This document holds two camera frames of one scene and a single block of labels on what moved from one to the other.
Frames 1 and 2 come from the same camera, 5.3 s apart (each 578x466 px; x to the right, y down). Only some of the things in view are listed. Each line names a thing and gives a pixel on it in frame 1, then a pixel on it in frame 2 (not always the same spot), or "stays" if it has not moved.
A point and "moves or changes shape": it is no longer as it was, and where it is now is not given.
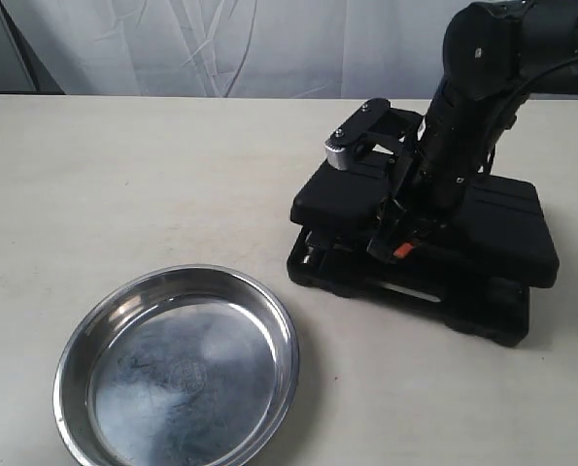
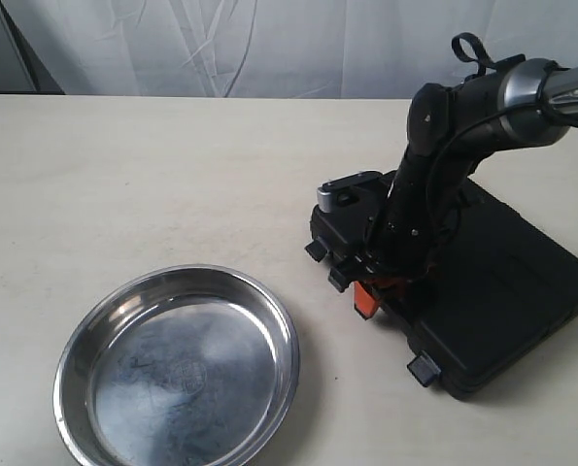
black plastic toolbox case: x=475 y=272 moves or changes shape
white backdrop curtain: x=289 y=49 stays
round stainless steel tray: x=187 y=365 stays
